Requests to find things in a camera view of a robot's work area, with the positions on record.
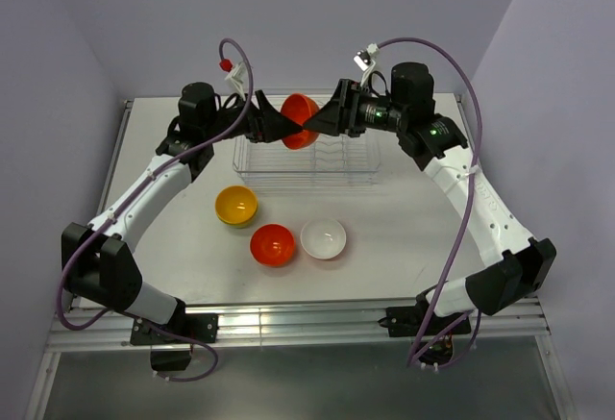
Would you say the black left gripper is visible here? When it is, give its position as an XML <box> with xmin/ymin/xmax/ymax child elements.
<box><xmin>204</xmin><ymin>90</ymin><xmax>301</xmax><ymax>144</ymax></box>

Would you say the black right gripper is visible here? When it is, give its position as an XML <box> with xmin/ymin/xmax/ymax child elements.
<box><xmin>303</xmin><ymin>78</ymin><xmax>408</xmax><ymax>137</ymax></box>

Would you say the orange bowl carried to rack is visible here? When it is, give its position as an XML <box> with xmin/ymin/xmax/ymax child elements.
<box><xmin>281</xmin><ymin>93</ymin><xmax>320</xmax><ymax>150</ymax></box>

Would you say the orange bowl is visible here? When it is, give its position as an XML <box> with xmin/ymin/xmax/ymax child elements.
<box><xmin>250</xmin><ymin>224</ymin><xmax>296</xmax><ymax>268</ymax></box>

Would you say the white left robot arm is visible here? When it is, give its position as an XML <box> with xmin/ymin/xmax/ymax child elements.
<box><xmin>60</xmin><ymin>83</ymin><xmax>302</xmax><ymax>342</ymax></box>

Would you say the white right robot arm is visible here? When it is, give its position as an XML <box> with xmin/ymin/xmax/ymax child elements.
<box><xmin>304</xmin><ymin>62</ymin><xmax>556</xmax><ymax>334</ymax></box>

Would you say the white bowl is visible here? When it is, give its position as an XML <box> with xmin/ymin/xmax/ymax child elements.
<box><xmin>300</xmin><ymin>218</ymin><xmax>347</xmax><ymax>260</ymax></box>

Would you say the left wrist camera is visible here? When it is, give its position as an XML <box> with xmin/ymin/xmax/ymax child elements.
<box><xmin>219</xmin><ymin>58</ymin><xmax>247</xmax><ymax>100</ymax></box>

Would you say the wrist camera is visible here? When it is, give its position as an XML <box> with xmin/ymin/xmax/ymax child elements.
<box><xmin>219</xmin><ymin>58</ymin><xmax>247</xmax><ymax>100</ymax></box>
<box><xmin>354</xmin><ymin>43</ymin><xmax>380</xmax><ymax>86</ymax></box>

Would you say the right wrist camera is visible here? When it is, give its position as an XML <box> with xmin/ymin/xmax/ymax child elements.
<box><xmin>354</xmin><ymin>43</ymin><xmax>380</xmax><ymax>86</ymax></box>

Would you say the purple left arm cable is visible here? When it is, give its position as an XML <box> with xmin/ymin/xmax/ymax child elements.
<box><xmin>55</xmin><ymin>37</ymin><xmax>254</xmax><ymax>383</ymax></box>

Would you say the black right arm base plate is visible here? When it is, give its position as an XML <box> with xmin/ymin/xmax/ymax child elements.
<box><xmin>385</xmin><ymin>305</ymin><xmax>472</xmax><ymax>338</ymax></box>

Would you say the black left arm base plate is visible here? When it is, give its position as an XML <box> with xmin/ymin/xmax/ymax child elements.
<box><xmin>130</xmin><ymin>313</ymin><xmax>219</xmax><ymax>346</ymax></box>

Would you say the aluminium table edge rail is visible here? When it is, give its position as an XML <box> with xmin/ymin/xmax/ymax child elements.
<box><xmin>45</xmin><ymin>298</ymin><xmax>551</xmax><ymax>353</ymax></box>

